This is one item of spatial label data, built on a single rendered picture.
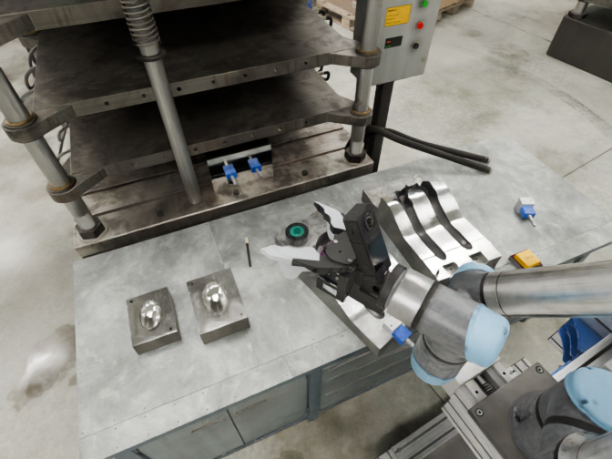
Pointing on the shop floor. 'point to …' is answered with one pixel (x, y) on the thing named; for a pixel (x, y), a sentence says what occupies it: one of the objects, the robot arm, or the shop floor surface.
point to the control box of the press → (396, 54)
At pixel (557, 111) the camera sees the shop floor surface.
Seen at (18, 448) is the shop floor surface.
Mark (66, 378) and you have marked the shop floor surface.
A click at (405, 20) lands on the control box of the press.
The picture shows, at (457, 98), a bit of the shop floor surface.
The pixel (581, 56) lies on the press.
